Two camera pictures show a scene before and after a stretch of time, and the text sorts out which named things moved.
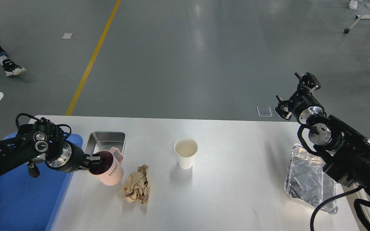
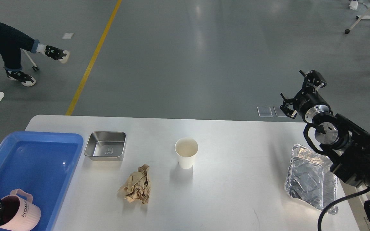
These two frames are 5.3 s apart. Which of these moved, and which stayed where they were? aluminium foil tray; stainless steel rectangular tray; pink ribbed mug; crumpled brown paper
Moved: pink ribbed mug
Stayed: crumpled brown paper; aluminium foil tray; stainless steel rectangular tray
